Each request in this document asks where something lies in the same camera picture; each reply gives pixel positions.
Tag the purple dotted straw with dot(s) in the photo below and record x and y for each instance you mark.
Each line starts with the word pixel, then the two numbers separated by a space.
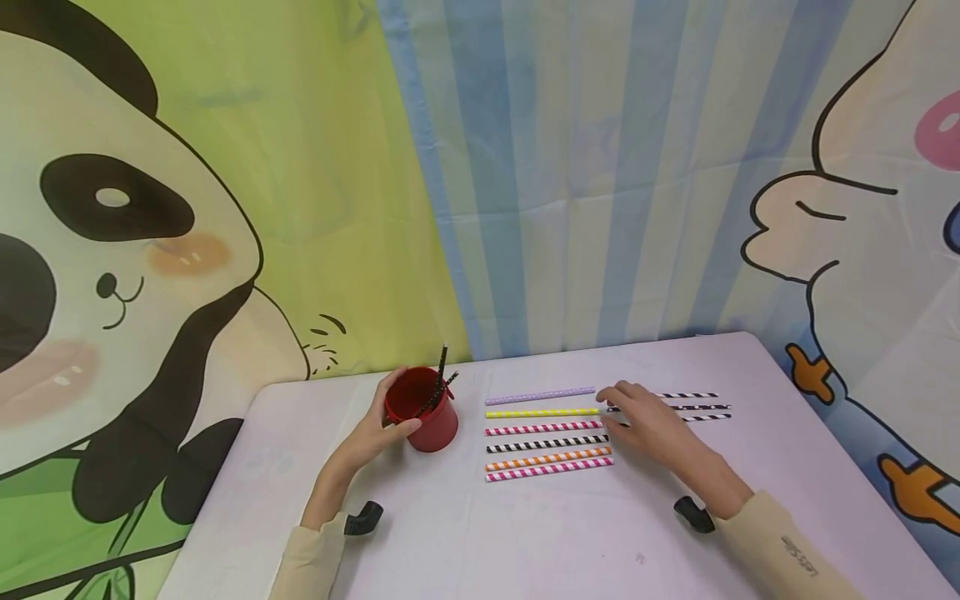
pixel 540 396

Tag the black white striped straw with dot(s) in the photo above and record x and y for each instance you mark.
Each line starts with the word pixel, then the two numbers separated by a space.
pixel 709 417
pixel 690 395

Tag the person's right thumb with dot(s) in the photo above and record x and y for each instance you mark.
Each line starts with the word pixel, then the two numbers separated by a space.
pixel 622 435

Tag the person's right forearm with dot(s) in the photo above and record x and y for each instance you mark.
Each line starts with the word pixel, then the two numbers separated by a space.
pixel 765 533

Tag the person's left hand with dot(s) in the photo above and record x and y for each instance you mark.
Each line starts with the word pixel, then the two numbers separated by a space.
pixel 371 437

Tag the long black dotted straw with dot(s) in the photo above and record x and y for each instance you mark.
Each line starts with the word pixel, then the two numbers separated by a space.
pixel 443 362

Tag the person's right fingers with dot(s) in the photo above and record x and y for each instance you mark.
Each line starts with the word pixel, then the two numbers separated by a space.
pixel 626 398

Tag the person's left thumb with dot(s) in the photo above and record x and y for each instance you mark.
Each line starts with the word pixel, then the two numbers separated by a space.
pixel 405 427

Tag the orange striped straw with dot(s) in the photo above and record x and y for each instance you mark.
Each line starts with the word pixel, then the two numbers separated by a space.
pixel 547 459

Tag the person's left forearm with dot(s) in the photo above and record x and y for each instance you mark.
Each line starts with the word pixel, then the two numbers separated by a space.
pixel 319 525

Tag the red plastic cup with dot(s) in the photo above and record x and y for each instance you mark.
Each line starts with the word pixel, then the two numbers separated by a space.
pixel 435 429

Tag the black wrist band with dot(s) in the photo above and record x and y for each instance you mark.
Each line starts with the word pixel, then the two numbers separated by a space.
pixel 694 514
pixel 364 517

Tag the yellow striped straw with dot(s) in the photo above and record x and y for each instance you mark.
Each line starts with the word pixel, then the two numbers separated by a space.
pixel 540 412

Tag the pink striped straw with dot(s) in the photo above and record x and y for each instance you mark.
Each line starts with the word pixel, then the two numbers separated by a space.
pixel 540 428
pixel 547 470

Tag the person's left index finger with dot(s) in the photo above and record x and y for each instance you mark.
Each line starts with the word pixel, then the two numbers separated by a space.
pixel 388 382

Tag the short black dotted straw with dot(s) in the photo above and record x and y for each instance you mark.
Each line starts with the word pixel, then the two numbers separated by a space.
pixel 442 392

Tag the person's right hand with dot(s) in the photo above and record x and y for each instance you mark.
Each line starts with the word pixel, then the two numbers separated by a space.
pixel 660 429

